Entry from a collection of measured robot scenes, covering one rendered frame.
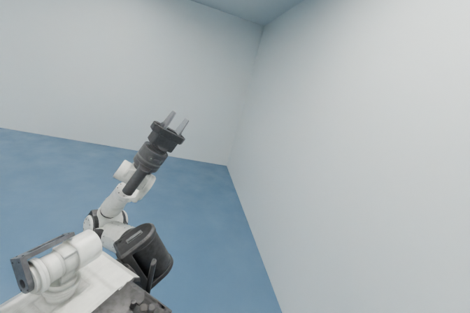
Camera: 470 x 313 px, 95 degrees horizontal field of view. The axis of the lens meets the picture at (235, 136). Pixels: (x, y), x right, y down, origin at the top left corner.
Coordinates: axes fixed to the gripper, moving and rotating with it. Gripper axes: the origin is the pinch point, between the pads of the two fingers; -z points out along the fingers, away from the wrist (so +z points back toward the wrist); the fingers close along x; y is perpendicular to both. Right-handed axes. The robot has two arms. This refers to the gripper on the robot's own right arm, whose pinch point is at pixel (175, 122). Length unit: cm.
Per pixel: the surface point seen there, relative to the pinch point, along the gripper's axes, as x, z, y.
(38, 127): -10, 207, 402
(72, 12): 36, 7, 412
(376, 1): -89, -138, 36
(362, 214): -116, -14, -32
